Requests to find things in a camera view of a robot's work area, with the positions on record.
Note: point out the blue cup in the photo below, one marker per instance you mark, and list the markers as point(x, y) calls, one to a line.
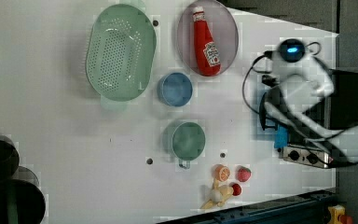
point(175, 89)

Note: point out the red ketchup bottle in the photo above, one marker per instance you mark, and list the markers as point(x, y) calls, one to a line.
point(207, 54)

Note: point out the orange slice toy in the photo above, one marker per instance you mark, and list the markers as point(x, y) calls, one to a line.
point(221, 173)

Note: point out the green perforated colander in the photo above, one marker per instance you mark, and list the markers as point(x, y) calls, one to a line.
point(120, 55)

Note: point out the large strawberry toy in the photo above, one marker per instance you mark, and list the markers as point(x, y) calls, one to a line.
point(244, 174)

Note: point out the yellow banana toy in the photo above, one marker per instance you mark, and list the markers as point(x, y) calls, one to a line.
point(218, 195)

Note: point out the small red strawberry toy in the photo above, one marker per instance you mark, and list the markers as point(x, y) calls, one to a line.
point(236, 189)

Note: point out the pink oval plate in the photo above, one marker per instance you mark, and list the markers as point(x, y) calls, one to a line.
point(222, 27)

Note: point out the yellow red clamp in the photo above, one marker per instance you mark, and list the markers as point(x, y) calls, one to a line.
point(338, 215)

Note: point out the black cylinder base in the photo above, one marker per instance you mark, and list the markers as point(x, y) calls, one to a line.
point(21, 199)

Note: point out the green cup with handle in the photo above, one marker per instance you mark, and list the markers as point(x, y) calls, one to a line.
point(185, 141)

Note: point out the blue metal frame rail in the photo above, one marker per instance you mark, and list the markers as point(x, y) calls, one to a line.
point(307, 208)

